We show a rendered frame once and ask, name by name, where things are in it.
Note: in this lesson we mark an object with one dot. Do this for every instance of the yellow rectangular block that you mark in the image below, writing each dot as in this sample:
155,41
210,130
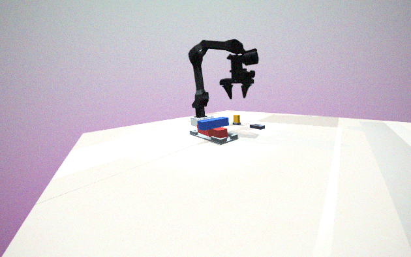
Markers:
236,118

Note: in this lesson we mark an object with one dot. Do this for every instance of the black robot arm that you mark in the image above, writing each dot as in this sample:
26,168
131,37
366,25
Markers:
248,57

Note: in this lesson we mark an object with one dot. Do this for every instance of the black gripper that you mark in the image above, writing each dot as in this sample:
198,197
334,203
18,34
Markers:
227,82

